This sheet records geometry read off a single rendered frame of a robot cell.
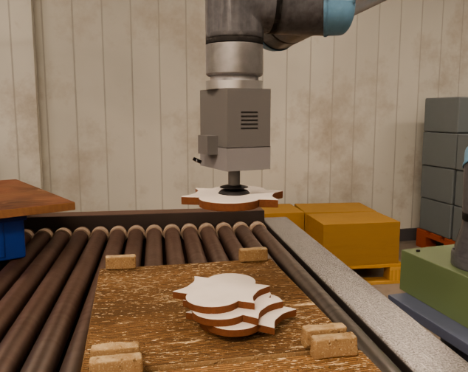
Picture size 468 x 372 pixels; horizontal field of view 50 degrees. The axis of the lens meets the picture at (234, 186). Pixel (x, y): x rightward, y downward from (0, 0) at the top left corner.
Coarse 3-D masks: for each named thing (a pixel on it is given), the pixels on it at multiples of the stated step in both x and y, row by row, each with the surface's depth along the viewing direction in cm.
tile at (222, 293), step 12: (216, 276) 81; (228, 276) 81; (240, 276) 81; (192, 288) 75; (204, 288) 75; (216, 288) 75; (228, 288) 75; (240, 288) 75; (252, 288) 75; (264, 288) 76; (192, 300) 70; (204, 300) 70; (216, 300) 70; (228, 300) 70; (240, 300) 70; (252, 300) 70; (204, 312) 68; (216, 312) 68
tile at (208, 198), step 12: (204, 192) 69; (216, 192) 69; (252, 192) 69; (264, 192) 69; (276, 192) 70; (204, 204) 63; (216, 204) 62; (228, 204) 61; (240, 204) 61; (252, 204) 63; (264, 204) 64; (276, 204) 64
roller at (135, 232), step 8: (136, 224) 145; (128, 232) 140; (136, 232) 135; (144, 232) 141; (128, 240) 130; (136, 240) 128; (128, 248) 121; (136, 248) 121; (136, 256) 114; (136, 264) 109
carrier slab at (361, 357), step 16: (192, 368) 60; (208, 368) 60; (224, 368) 60; (240, 368) 60; (256, 368) 60; (272, 368) 60; (288, 368) 60; (304, 368) 60; (320, 368) 60; (336, 368) 60; (352, 368) 60; (368, 368) 60
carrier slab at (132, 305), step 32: (96, 288) 88; (128, 288) 88; (160, 288) 88; (288, 288) 88; (96, 320) 74; (128, 320) 74; (160, 320) 74; (192, 320) 74; (288, 320) 74; (320, 320) 74; (160, 352) 65; (192, 352) 65; (224, 352) 65; (256, 352) 65; (288, 352) 65
